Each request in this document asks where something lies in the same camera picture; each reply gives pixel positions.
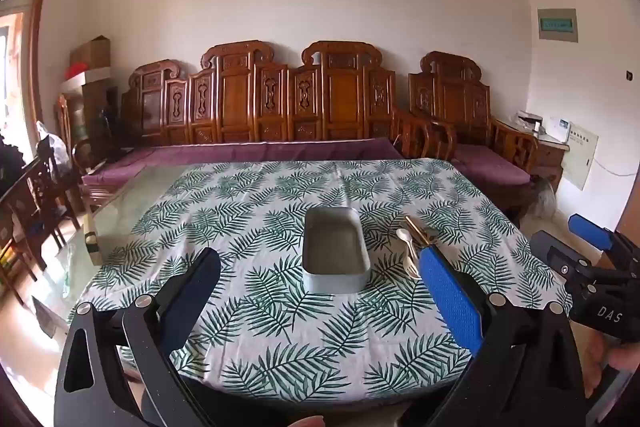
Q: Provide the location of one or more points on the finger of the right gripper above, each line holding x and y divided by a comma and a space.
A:
549, 250
597, 237

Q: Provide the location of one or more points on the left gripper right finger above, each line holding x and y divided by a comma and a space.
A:
462, 303

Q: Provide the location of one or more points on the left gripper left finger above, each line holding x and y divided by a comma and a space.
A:
182, 299

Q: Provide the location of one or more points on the small white plastic spoon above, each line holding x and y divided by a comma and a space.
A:
411, 259

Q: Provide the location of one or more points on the gold chopstick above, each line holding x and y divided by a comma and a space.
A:
417, 233

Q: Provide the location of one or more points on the person's right hand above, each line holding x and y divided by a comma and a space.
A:
598, 354

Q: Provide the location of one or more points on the wooden side table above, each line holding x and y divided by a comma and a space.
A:
548, 163

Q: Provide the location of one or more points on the palm leaf tablecloth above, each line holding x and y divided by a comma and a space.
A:
314, 304

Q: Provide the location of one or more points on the purple armchair cushion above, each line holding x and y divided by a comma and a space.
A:
485, 167

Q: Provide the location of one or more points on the grey rectangular metal tray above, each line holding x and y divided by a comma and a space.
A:
335, 258

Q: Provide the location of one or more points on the purple bench cushion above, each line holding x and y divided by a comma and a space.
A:
117, 173

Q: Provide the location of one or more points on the carved wooden armchair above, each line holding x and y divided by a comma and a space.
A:
449, 95

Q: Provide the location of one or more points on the dark wooden dining chair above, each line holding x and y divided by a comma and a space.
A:
37, 208

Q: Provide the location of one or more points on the white plastic bag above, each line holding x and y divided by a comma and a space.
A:
53, 150

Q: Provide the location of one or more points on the wooden corner cabinet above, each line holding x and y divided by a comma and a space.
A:
87, 111

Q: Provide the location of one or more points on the long carved wooden bench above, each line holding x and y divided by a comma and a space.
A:
241, 94

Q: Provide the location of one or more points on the grey wall electrical panel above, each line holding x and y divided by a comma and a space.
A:
557, 25

